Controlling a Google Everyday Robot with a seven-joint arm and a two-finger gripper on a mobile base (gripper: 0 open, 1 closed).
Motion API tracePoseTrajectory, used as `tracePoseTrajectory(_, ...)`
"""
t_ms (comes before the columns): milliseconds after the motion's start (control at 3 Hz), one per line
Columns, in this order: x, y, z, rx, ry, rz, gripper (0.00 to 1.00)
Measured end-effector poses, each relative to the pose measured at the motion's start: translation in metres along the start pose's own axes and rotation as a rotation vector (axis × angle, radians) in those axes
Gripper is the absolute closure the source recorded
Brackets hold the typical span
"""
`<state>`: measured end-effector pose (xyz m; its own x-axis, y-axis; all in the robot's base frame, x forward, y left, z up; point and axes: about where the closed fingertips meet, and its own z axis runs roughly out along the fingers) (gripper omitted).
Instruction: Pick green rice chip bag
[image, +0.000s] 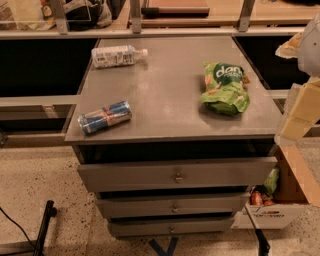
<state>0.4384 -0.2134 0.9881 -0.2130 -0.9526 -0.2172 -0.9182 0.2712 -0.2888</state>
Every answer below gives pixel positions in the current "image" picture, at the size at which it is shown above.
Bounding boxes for black stand leg right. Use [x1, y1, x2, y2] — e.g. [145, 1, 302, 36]
[245, 204, 271, 256]

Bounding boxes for green snack bag in box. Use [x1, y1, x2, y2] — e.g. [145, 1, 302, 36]
[263, 167, 280, 194]

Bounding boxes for orange snack packs in box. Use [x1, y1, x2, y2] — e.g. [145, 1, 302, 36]
[250, 191, 275, 206]

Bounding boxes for grey drawer cabinet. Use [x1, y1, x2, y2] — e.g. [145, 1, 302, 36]
[65, 37, 281, 224]

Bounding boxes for black cable on floor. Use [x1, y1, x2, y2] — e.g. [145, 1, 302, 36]
[0, 206, 37, 249]

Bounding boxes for top grey drawer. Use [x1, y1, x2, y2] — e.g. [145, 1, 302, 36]
[78, 157, 277, 192]

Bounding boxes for clear plastic water bottle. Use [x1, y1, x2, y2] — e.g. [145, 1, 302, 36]
[91, 45, 148, 68]

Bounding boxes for black stand leg left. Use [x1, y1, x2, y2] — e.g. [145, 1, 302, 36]
[33, 200, 57, 256]

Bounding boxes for blue silver energy drink can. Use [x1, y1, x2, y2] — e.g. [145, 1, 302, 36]
[78, 101, 132, 135]

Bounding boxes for green rice chip bag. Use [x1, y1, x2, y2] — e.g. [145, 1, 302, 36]
[200, 62, 250, 116]

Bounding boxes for metal shelf frame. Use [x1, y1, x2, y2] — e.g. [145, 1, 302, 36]
[0, 0, 320, 40]

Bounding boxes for bottom grey drawer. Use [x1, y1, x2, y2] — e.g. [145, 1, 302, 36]
[108, 217, 234, 237]

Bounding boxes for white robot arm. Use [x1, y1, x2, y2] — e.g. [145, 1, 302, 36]
[276, 14, 320, 145]

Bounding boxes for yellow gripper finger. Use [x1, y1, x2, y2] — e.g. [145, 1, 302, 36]
[281, 79, 320, 141]

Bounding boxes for black stand leg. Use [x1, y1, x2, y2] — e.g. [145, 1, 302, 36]
[245, 204, 271, 256]
[33, 200, 57, 256]

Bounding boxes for middle grey drawer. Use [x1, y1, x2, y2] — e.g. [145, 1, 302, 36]
[97, 193, 249, 219]

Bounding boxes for dark bag on shelf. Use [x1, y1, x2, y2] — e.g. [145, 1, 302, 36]
[63, 0, 112, 31]

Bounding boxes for cardboard box with snacks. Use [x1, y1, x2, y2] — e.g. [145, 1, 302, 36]
[232, 146, 320, 229]

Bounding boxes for grey drawer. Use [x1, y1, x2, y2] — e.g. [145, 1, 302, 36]
[97, 193, 249, 219]
[78, 157, 277, 192]
[108, 217, 234, 237]

